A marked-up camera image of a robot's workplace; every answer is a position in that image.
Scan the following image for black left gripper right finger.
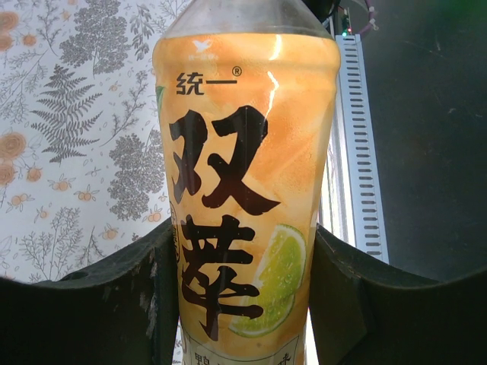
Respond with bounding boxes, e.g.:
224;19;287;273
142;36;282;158
307;223;487;365

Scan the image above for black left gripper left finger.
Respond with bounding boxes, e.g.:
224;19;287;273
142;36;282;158
0;222;182;365

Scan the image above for yellow label drink bottle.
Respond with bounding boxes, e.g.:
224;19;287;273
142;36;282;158
151;0;342;365

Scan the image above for floral print tablecloth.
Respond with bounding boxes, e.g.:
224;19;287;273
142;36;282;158
0;0;191;365

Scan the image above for small circuit board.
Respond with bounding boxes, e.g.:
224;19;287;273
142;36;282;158
334;5;353;39

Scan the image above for long aluminium frame rail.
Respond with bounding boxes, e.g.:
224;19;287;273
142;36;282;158
304;33;358;365

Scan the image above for white slotted cable duct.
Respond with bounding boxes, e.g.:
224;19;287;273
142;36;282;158
334;33;390;264

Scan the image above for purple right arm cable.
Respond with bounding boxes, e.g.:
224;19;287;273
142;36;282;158
357;0;381;39

